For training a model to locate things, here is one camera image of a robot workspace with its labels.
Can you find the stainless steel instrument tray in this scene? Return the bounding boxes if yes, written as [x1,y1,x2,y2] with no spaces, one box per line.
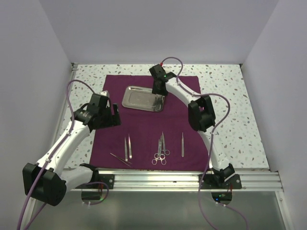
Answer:
[122,86,162,112]

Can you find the thin pointed steel tweezers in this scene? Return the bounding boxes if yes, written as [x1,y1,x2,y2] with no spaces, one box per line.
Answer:
[110,153,132,167]

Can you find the purple cloth wrap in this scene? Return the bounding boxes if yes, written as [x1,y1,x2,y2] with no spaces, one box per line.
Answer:
[90,75,208,171]

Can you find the steel surgical scissors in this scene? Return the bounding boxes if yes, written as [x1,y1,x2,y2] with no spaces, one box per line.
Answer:
[152,137,162,165]

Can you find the small steel hemostat clamp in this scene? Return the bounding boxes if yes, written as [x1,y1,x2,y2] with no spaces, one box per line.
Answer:
[161,132,170,156]

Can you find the steel needle holder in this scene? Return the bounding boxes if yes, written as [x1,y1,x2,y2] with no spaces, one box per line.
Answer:
[158,150,166,165]

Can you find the ridged steel dressing forceps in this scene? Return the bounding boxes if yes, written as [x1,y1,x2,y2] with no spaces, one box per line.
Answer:
[153,96,163,112]

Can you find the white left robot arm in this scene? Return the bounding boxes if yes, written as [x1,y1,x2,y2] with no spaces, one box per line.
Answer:
[23,91,121,206]

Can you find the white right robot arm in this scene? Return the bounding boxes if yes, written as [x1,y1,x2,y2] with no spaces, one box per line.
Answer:
[149,64,235,188]

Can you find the aluminium left side rail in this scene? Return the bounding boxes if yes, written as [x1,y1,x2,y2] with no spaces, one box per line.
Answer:
[48,63,79,149]

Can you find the aluminium rail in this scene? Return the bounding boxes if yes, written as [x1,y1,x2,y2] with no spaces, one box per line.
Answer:
[48,63,79,149]
[30,169,283,192]

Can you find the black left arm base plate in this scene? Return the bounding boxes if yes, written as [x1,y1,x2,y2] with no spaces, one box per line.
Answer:
[77,174,115,189]

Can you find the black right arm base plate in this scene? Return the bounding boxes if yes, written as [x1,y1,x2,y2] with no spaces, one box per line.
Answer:
[199,165,242,189]

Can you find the aluminium front rail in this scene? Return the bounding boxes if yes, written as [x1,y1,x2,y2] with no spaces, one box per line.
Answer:
[30,169,283,192]

